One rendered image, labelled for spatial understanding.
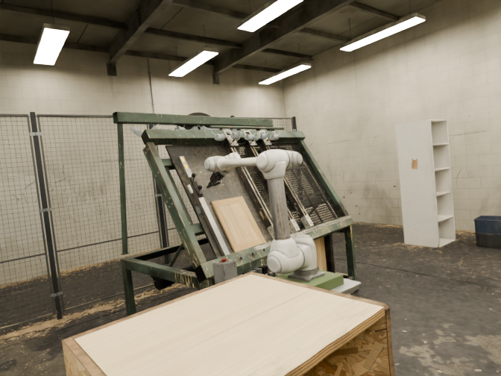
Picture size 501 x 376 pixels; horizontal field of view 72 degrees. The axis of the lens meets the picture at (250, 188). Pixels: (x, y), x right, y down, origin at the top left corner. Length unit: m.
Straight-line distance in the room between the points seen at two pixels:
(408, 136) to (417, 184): 0.80
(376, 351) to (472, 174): 6.76
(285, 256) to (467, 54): 6.15
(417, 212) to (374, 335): 5.63
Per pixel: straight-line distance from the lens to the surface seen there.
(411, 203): 6.40
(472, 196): 7.51
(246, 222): 3.06
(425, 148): 6.21
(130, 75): 8.07
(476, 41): 7.60
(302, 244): 2.24
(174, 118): 3.74
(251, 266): 2.86
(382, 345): 0.80
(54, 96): 7.58
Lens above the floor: 1.54
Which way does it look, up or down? 3 degrees down
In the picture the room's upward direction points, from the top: 6 degrees counter-clockwise
